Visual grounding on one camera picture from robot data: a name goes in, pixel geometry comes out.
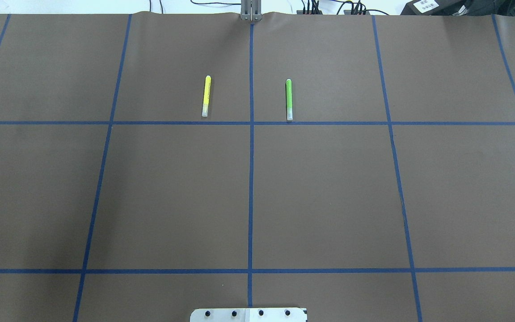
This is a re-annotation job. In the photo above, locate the green highlighter pen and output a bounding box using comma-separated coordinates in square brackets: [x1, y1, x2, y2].
[285, 79, 294, 122]

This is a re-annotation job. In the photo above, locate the yellow highlighter pen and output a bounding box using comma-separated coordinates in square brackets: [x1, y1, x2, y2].
[202, 75, 212, 118]

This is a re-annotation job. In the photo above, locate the black power strip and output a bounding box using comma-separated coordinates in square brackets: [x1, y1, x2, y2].
[294, 5, 371, 16]

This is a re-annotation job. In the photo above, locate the black white label box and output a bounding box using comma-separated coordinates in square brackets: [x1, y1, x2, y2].
[400, 0, 466, 16]

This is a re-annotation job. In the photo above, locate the aluminium frame post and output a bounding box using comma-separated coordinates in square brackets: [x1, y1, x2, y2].
[240, 0, 263, 22]

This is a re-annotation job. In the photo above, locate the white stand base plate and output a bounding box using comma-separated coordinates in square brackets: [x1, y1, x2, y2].
[190, 307, 308, 322]

